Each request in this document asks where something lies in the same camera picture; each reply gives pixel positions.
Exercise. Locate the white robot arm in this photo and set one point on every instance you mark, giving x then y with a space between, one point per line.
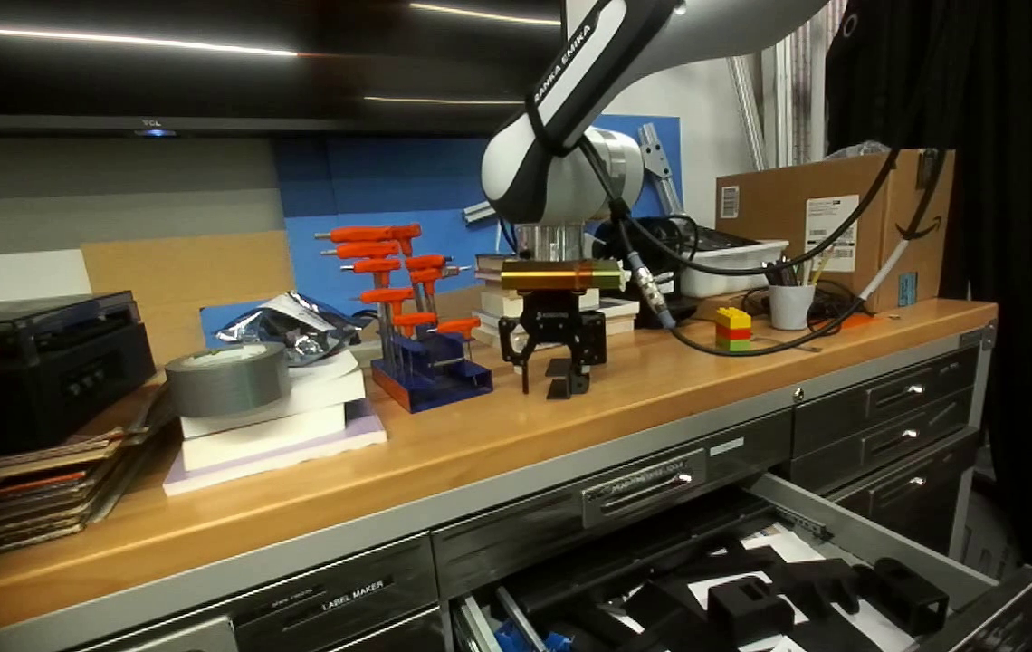
547 166

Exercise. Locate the colourful toy brick stack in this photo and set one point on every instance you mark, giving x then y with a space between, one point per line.
731 326

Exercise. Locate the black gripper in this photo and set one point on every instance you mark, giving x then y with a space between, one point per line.
550 315

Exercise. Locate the cardboard box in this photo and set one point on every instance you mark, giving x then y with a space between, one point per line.
899 207

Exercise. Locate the stack of books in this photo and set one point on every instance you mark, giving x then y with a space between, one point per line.
503 281

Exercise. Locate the black electronic box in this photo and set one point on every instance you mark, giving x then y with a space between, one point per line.
64 361

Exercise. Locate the orange hex key set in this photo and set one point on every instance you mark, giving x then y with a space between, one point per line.
426 356

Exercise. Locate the white pen cup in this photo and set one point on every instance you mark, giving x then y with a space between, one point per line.
789 304

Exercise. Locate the grey duct tape roll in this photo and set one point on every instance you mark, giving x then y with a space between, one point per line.
228 378

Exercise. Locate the white books under tape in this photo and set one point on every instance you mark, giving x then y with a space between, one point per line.
322 413

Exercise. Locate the small black block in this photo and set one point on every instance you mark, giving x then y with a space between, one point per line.
567 383

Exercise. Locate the white storage bin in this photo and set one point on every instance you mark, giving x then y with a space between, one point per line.
728 269

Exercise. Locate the open grey metal drawer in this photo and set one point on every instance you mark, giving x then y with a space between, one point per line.
747 569

